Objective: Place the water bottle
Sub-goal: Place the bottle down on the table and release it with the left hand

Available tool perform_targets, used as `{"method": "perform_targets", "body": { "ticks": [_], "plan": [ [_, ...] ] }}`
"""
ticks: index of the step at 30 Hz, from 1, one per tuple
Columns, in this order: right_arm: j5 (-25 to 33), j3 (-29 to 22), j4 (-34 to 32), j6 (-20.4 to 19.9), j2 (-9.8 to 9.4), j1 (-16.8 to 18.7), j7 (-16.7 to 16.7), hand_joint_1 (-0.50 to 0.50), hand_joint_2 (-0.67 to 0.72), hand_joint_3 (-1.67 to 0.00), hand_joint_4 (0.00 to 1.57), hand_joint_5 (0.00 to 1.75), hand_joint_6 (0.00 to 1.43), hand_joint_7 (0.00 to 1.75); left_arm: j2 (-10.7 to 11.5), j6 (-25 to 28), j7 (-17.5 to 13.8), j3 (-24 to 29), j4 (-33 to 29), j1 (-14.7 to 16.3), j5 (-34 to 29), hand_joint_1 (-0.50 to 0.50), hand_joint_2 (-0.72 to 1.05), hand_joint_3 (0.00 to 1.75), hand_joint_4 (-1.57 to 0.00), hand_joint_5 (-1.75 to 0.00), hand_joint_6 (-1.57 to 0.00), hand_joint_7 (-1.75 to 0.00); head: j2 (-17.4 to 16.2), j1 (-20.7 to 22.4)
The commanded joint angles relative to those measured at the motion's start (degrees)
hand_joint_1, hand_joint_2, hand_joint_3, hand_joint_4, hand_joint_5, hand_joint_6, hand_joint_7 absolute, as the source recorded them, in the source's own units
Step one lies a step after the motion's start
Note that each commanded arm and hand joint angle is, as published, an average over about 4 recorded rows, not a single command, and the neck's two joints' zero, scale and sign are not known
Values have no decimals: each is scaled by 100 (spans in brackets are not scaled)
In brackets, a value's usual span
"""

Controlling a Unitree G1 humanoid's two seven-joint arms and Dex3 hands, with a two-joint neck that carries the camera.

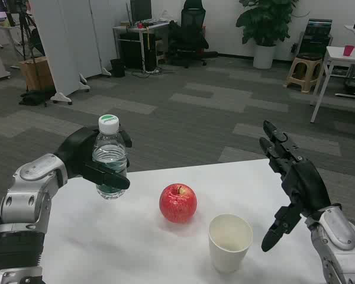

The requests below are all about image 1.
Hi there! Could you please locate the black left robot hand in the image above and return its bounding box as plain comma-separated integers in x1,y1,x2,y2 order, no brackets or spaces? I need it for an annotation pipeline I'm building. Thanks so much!
54,125,133,190

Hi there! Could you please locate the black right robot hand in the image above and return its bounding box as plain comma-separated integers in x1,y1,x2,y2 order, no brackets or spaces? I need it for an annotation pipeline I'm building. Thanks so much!
259,120,332,253

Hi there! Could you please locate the clear plastic water bottle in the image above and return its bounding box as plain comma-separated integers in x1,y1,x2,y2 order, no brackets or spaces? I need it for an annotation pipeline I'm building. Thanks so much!
91,114,128,201

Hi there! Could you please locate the black bag on floor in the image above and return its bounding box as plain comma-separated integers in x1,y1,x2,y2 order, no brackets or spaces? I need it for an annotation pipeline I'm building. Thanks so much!
19,86,59,107

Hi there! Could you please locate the brown cardboard box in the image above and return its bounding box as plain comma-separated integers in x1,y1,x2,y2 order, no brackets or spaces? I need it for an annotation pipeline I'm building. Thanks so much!
19,57,56,92

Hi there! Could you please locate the black trash bin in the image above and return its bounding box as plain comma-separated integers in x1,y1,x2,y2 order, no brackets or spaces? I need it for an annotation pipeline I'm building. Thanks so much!
109,58,127,78

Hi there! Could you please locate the white paper cup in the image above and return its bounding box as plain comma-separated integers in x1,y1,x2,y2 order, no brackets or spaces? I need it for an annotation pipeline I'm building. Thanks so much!
208,214,254,273

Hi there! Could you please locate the white partition panel on feet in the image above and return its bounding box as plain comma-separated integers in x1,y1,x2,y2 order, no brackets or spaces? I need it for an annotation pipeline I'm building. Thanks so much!
29,0,91,106
64,0,112,79

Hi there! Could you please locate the beige plastic stool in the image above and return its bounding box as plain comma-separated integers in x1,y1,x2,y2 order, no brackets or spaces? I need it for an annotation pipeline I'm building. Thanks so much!
283,52,325,95

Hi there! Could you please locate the red apple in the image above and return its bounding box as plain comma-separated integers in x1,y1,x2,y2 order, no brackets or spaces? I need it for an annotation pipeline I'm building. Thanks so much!
159,183,198,224

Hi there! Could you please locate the large black computer tower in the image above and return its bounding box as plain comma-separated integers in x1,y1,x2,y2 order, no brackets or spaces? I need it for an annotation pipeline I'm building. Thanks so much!
119,32,143,69

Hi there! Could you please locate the slim black computer tower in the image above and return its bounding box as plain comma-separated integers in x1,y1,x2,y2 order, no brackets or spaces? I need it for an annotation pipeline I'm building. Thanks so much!
144,47,157,72

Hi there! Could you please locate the white side table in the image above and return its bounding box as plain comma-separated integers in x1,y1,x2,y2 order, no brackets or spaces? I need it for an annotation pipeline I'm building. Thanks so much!
309,46,355,124

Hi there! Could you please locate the white office desk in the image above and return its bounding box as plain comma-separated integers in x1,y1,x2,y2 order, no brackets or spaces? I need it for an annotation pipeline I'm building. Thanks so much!
112,21,171,72

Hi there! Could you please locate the black computer monitor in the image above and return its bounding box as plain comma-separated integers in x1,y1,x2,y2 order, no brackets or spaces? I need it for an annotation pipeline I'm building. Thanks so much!
130,0,153,24

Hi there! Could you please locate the green leafy potted plant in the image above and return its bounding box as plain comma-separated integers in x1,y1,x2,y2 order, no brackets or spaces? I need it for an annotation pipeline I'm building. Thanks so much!
235,0,300,47

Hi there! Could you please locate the black office chair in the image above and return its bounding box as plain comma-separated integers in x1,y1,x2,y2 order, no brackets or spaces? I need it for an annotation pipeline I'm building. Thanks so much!
167,0,219,69

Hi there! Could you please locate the black camera tripod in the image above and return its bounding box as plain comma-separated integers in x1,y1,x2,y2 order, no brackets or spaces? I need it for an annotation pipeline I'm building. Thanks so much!
16,11,48,107

